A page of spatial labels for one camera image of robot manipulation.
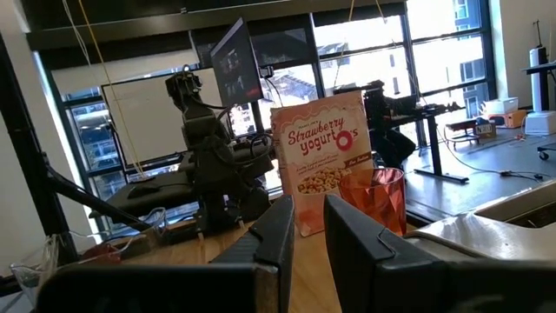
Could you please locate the white box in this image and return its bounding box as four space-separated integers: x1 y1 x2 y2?
480 97 520 116

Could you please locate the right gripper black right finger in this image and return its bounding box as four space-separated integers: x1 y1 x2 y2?
323 194 455 313

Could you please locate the small labelled cardboard box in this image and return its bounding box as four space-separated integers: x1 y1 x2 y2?
472 121 499 140

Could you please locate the black floor cable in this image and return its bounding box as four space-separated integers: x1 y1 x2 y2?
436 125 553 183

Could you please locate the black standing desk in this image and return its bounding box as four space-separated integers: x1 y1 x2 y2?
381 102 471 184

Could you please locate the black computer mouse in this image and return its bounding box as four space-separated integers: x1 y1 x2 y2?
127 181 161 200

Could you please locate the black office chair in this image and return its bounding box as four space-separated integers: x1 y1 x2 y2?
371 128 417 171

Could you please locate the black computer monitor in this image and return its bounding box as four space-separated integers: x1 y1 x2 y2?
209 17 266 134

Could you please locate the amber textured plastic tumbler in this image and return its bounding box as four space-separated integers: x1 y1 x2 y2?
337 167 408 237

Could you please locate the white tower stand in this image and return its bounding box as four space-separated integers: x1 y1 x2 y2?
523 46 556 136

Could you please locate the low black cart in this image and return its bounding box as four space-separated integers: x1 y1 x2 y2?
445 117 481 151

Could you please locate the black aluminium frame post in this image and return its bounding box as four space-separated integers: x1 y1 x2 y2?
0 32 79 266

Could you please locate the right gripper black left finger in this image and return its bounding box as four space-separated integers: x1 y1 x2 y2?
208 194 296 313

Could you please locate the white board panel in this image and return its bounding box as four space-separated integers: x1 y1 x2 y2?
101 64 222 169

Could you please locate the black side table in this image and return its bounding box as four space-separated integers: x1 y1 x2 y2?
89 169 197 218

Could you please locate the stainless steel toaster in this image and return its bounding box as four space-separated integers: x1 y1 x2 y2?
403 180 556 264

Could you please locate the strawberry yogurt cereal box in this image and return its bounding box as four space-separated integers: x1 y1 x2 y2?
269 90 374 238

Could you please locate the clear plastic cup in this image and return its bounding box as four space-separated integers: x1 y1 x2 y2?
9 233 61 308

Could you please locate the black diagonal frame brace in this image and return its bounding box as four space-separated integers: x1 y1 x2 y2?
43 167 153 232

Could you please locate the orange box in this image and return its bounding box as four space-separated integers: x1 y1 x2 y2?
489 110 529 130

